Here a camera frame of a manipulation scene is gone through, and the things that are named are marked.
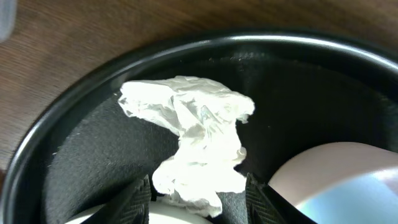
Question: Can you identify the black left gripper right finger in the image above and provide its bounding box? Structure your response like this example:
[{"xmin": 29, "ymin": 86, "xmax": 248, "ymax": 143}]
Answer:
[{"xmin": 245, "ymin": 173, "xmax": 315, "ymax": 224}]

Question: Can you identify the white bowl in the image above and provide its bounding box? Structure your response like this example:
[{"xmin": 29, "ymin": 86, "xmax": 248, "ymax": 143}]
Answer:
[{"xmin": 269, "ymin": 142, "xmax": 397, "ymax": 208}]

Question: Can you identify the light blue cup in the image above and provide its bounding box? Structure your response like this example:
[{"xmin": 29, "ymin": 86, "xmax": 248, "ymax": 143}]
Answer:
[{"xmin": 296, "ymin": 167, "xmax": 397, "ymax": 223}]

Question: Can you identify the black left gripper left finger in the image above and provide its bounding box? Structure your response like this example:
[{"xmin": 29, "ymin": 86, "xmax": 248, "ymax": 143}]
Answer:
[{"xmin": 81, "ymin": 175, "xmax": 152, "ymax": 224}]

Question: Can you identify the clear plastic waste bin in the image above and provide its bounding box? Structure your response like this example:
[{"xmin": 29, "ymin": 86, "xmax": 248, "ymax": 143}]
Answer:
[{"xmin": 0, "ymin": 0, "xmax": 17, "ymax": 42}]

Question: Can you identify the round black tray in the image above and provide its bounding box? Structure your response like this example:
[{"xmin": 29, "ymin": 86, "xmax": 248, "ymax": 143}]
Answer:
[{"xmin": 1, "ymin": 29, "xmax": 397, "ymax": 224}]

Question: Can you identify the white tissue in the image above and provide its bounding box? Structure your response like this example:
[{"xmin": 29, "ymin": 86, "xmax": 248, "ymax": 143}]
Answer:
[{"xmin": 118, "ymin": 76, "xmax": 255, "ymax": 218}]

